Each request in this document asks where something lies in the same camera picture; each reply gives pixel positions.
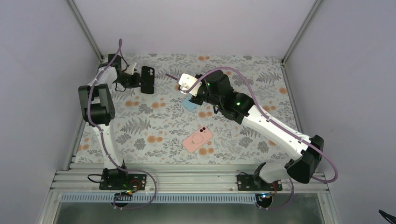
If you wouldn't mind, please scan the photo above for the light blue phone case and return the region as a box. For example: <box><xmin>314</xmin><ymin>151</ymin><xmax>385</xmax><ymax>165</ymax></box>
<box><xmin>182</xmin><ymin>96</ymin><xmax>198</xmax><ymax>112</ymax></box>

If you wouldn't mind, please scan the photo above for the aluminium corner frame post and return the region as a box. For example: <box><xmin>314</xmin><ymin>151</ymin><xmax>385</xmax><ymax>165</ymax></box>
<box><xmin>66</xmin><ymin>0</ymin><xmax>102</xmax><ymax>60</ymax></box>
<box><xmin>282</xmin><ymin>0</ymin><xmax>322</xmax><ymax>66</ymax></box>

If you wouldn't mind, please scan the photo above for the black phone case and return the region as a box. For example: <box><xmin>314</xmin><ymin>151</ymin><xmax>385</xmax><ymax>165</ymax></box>
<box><xmin>141</xmin><ymin>66</ymin><xmax>155</xmax><ymax>95</ymax></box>

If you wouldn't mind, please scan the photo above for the aluminium corner frame post left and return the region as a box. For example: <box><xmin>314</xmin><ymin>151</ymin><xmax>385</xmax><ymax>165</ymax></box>
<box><xmin>66</xmin><ymin>0</ymin><xmax>102</xmax><ymax>60</ymax></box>

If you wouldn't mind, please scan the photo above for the floral patterned table mat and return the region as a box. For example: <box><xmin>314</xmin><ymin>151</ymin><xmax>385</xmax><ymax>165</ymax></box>
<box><xmin>110</xmin><ymin>54</ymin><xmax>297</xmax><ymax>165</ymax></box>

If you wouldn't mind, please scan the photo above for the grey slotted cable duct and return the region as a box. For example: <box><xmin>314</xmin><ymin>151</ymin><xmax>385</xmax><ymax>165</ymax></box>
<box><xmin>59</xmin><ymin>192</ymin><xmax>270</xmax><ymax>204</ymax></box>

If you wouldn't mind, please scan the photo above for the aluminium corner frame post right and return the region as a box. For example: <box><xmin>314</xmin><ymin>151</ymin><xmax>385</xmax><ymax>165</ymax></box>
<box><xmin>282</xmin><ymin>0</ymin><xmax>322</xmax><ymax>66</ymax></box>

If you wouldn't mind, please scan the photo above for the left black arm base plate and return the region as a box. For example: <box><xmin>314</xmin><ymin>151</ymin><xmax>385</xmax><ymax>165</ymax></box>
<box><xmin>99</xmin><ymin>174</ymin><xmax>147</xmax><ymax>191</ymax></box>

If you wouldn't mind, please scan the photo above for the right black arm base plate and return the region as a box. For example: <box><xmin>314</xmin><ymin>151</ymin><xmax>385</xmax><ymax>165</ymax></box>
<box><xmin>236</xmin><ymin>172</ymin><xmax>283</xmax><ymax>191</ymax></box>

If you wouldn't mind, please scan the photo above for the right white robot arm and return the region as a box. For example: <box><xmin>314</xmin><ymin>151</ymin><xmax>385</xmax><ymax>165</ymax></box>
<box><xmin>178</xmin><ymin>70</ymin><xmax>324</xmax><ymax>190</ymax></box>

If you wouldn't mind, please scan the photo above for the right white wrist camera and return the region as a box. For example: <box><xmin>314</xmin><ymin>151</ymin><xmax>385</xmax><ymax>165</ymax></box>
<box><xmin>177</xmin><ymin>73</ymin><xmax>202</xmax><ymax>96</ymax></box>

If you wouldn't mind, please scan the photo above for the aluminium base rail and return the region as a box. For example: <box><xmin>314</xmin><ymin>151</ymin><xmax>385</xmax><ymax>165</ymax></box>
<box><xmin>49</xmin><ymin>164</ymin><xmax>330</xmax><ymax>194</ymax></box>

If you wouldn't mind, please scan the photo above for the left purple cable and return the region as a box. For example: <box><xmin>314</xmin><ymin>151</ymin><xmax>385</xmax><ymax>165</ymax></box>
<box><xmin>86</xmin><ymin>38</ymin><xmax>158</xmax><ymax>211</ymax></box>

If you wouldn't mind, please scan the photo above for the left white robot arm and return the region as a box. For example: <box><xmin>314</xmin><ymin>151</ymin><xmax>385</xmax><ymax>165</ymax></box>
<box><xmin>78</xmin><ymin>54</ymin><xmax>144</xmax><ymax>189</ymax></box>

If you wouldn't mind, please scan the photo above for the pink phone case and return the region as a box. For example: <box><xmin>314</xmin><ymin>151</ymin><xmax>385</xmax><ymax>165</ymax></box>
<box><xmin>182</xmin><ymin>126</ymin><xmax>213</xmax><ymax>153</ymax></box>

